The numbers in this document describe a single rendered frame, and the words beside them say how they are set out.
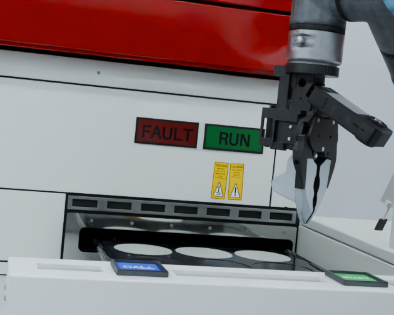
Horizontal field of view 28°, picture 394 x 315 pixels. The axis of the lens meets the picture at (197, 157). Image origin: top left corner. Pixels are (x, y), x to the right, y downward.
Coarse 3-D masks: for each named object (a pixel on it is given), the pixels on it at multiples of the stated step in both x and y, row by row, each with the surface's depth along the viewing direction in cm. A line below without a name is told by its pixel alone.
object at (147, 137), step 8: (144, 120) 143; (144, 128) 144; (152, 128) 144; (160, 128) 144; (168, 128) 145; (176, 128) 145; (184, 128) 145; (192, 128) 146; (144, 136) 144; (152, 136) 144; (160, 136) 144; (168, 136) 145; (176, 136) 145; (184, 136) 145; (192, 136) 146; (184, 144) 145; (192, 144) 146
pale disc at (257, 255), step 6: (240, 252) 141; (246, 252) 141; (252, 252) 142; (258, 252) 142; (264, 252) 143; (270, 252) 144; (252, 258) 136; (258, 258) 137; (264, 258) 137; (270, 258) 138; (276, 258) 138; (282, 258) 139; (288, 258) 140
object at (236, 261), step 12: (108, 252) 130; (120, 252) 129; (276, 252) 144; (180, 264) 124; (192, 264) 125; (204, 264) 126; (216, 264) 127; (228, 264) 128; (240, 264) 129; (252, 264) 130; (264, 264) 132; (276, 264) 133; (288, 264) 134; (300, 264) 134
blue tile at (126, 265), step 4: (120, 264) 87; (124, 264) 87; (128, 264) 87; (132, 264) 87; (136, 264) 88; (140, 264) 88; (144, 264) 88; (148, 264) 88; (152, 264) 88; (120, 268) 85; (124, 268) 85; (128, 268) 85; (132, 268) 85; (136, 268) 85; (140, 268) 86; (144, 268) 86; (148, 268) 86; (152, 268) 86; (156, 268) 87
